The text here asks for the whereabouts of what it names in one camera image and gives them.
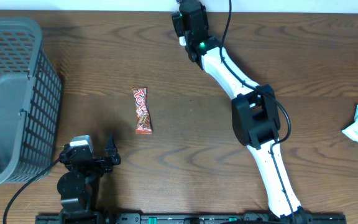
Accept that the red Top chocolate bar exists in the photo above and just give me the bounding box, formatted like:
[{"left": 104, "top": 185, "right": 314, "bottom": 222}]
[{"left": 132, "top": 87, "right": 152, "bottom": 134}]

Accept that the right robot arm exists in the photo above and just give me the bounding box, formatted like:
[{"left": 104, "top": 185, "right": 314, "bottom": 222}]
[{"left": 172, "top": 0, "right": 312, "bottom": 223}]

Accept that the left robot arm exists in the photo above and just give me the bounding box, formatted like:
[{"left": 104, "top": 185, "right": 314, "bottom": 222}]
[{"left": 57, "top": 135, "right": 121, "bottom": 223}]

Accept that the white barcode scanner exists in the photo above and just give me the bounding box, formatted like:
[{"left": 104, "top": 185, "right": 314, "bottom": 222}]
[{"left": 179, "top": 36, "right": 186, "bottom": 46}]

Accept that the grey plastic mesh basket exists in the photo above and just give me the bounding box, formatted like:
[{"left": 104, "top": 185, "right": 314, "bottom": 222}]
[{"left": 0, "top": 17, "right": 62, "bottom": 185}]

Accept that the black left camera cable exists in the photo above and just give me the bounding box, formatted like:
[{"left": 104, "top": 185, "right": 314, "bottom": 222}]
[{"left": 3, "top": 157, "right": 62, "bottom": 224}]

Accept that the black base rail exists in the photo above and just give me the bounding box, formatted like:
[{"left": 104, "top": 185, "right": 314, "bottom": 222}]
[{"left": 35, "top": 212, "right": 348, "bottom": 224}]

